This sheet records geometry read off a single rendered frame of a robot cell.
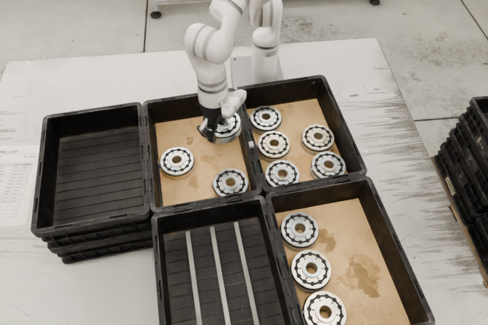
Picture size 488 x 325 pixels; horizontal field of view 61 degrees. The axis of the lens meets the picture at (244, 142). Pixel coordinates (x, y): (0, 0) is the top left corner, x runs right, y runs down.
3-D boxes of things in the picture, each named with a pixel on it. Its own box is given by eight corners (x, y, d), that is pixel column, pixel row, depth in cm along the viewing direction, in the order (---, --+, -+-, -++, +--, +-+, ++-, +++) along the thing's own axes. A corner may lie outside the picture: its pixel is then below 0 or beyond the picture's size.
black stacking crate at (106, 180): (57, 138, 135) (43, 117, 126) (148, 125, 139) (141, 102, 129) (49, 252, 112) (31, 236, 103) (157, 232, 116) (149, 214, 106)
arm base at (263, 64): (249, 70, 156) (250, 33, 143) (272, 68, 157) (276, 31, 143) (253, 87, 150) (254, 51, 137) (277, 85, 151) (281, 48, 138)
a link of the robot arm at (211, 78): (185, 83, 97) (216, 97, 95) (176, 31, 85) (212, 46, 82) (201, 65, 101) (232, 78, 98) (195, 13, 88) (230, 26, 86)
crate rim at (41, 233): (46, 120, 127) (43, 114, 125) (143, 105, 131) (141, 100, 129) (33, 239, 104) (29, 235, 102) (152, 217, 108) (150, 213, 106)
